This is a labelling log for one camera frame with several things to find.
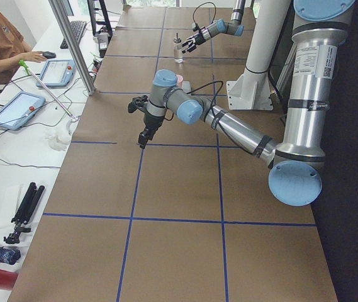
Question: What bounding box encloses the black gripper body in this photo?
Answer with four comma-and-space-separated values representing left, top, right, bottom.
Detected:
138, 109, 164, 143
188, 32, 206, 46

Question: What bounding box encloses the clear glass sauce bottle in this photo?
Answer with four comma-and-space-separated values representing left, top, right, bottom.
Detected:
173, 32, 183, 64

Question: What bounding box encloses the pink plastic cup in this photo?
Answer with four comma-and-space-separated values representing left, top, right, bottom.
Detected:
176, 74, 184, 88

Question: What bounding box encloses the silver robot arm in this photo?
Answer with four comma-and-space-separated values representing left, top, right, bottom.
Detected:
181, 0, 245, 53
128, 1, 354, 206

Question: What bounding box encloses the silver kitchen scale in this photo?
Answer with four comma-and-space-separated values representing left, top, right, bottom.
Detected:
181, 81, 191, 93

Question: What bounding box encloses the black power adapter box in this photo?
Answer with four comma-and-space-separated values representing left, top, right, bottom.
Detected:
96, 32, 109, 52

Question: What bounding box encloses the crumpled white tissue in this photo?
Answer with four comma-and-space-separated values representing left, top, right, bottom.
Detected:
44, 122, 72, 151

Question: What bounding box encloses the far blue teach pendant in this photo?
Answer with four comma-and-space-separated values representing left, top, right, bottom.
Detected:
38, 59, 76, 88

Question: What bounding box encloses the blue teach pendant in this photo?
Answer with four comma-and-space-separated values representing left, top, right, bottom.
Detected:
0, 91, 45, 130
38, 59, 76, 88

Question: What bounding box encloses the black keyboard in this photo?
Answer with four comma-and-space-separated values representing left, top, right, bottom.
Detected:
69, 20, 87, 45

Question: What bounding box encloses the black folded tripod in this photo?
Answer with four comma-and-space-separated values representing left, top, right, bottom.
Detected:
3, 182, 45, 244

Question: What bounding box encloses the black computer mouse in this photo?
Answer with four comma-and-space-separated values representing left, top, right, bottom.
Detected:
42, 51, 57, 59

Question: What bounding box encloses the near blue teach pendant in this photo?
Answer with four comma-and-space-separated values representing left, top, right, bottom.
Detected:
0, 91, 45, 130

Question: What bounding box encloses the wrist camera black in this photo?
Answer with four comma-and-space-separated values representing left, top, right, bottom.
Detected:
192, 22, 201, 32
128, 95, 148, 113

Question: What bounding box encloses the metal rod green handle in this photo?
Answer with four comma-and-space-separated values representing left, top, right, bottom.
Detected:
18, 60, 79, 122

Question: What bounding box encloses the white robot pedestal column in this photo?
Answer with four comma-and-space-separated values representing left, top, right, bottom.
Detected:
227, 1, 281, 111

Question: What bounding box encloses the aluminium frame post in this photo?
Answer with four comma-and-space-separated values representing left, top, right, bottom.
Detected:
49, 0, 96, 96

